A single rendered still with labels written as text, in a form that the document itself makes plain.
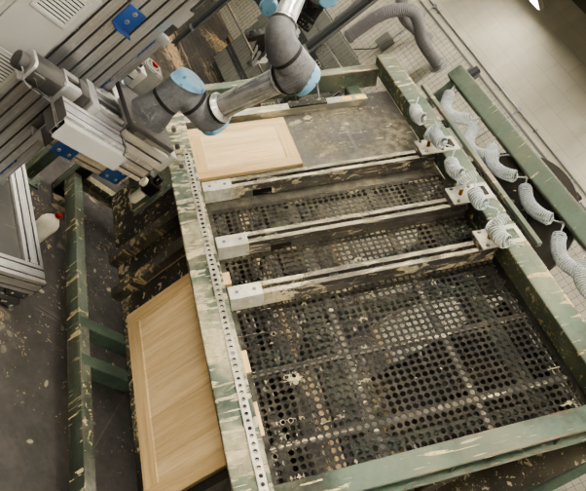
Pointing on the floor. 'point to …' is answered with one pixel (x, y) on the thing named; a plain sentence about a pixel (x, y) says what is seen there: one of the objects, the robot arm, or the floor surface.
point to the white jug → (46, 225)
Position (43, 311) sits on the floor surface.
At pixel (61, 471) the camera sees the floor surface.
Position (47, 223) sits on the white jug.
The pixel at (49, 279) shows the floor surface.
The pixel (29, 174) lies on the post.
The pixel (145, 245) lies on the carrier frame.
